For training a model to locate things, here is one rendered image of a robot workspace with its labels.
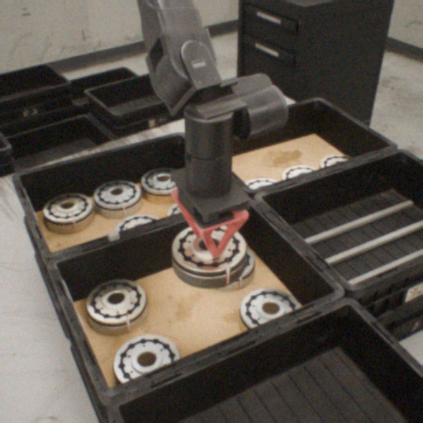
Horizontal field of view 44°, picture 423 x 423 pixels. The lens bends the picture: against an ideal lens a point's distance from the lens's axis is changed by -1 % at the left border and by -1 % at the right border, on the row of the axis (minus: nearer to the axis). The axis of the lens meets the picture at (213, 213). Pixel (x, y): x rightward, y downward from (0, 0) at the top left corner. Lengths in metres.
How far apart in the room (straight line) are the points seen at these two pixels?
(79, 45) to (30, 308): 3.21
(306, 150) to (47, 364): 0.80
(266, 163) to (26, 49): 2.96
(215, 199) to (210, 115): 0.11
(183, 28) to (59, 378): 0.68
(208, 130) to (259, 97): 0.08
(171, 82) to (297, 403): 0.50
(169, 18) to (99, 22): 3.61
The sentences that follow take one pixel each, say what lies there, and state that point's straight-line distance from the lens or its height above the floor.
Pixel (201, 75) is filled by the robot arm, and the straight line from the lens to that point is 0.59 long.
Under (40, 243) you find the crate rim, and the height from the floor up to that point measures 0.93.
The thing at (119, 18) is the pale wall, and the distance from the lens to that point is 4.29.
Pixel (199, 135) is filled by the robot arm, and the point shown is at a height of 1.23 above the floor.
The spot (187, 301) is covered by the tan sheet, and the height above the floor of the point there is 0.83.
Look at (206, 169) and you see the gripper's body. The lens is 0.61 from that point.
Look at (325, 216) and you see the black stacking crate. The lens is 1.15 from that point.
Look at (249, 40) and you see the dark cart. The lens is 2.67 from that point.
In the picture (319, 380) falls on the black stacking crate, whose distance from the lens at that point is 0.86.
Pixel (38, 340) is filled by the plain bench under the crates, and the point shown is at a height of 0.70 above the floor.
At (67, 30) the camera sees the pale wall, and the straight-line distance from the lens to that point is 4.14.
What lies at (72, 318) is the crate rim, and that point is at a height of 0.93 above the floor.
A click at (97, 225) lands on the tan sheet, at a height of 0.83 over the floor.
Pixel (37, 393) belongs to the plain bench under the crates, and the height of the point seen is 0.70.
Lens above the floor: 1.52
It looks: 37 degrees down
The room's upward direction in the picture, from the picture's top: straight up
